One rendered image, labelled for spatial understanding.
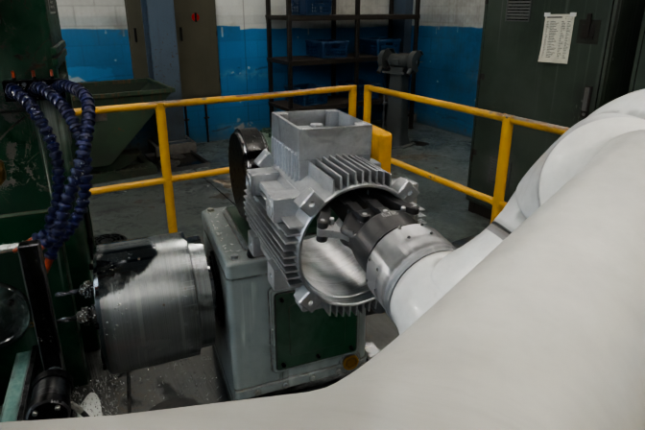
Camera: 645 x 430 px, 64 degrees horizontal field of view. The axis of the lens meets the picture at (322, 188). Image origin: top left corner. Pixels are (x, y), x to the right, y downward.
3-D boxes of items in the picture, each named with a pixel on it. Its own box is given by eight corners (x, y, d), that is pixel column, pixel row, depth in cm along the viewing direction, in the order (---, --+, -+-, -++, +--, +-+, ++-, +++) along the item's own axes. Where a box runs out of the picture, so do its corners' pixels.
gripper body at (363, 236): (442, 220, 52) (398, 182, 60) (367, 232, 49) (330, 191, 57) (432, 281, 55) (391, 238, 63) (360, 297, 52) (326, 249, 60)
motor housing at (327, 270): (244, 260, 79) (240, 138, 73) (357, 243, 85) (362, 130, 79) (284, 332, 61) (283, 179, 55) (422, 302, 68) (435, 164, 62)
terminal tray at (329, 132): (269, 160, 75) (269, 111, 73) (336, 155, 79) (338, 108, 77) (296, 185, 65) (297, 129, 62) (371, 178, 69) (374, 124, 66)
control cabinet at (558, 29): (461, 210, 427) (486, -53, 362) (502, 200, 450) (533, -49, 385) (571, 259, 344) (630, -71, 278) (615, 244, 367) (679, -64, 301)
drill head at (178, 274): (68, 337, 112) (48, 230, 104) (253, 299, 126) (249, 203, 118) (59, 417, 90) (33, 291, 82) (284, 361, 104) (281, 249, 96)
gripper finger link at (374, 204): (381, 213, 56) (393, 212, 57) (343, 173, 66) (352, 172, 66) (377, 245, 58) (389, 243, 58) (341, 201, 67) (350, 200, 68)
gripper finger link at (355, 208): (370, 246, 58) (359, 249, 57) (330, 202, 67) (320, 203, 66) (373, 214, 56) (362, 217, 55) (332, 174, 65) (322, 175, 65)
